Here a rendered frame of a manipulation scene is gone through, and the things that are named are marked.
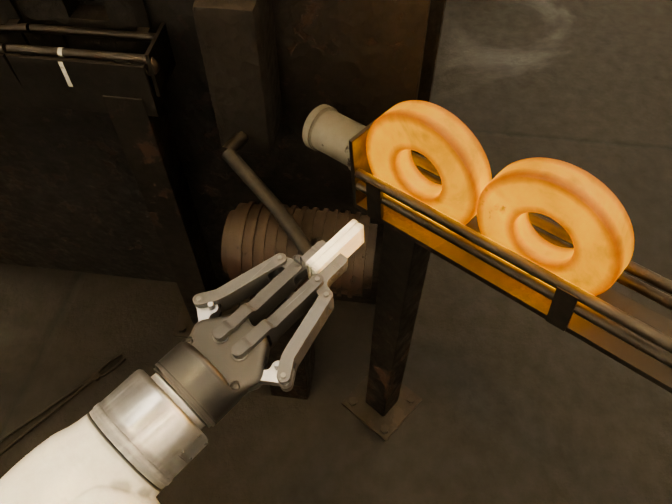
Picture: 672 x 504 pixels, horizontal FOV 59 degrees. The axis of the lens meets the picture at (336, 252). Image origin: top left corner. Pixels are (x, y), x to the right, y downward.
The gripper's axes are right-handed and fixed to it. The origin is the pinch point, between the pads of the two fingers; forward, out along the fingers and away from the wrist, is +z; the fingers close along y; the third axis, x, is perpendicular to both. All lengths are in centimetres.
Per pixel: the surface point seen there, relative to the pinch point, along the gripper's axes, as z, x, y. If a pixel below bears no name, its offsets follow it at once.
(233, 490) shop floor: -23, -69, -11
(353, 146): 12.2, -0.9, -8.6
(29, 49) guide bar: -3, 0, -52
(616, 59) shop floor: 151, -84, -21
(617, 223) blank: 16.1, 5.5, 19.6
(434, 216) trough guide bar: 12.1, -3.6, 3.4
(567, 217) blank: 14.8, 4.4, 15.8
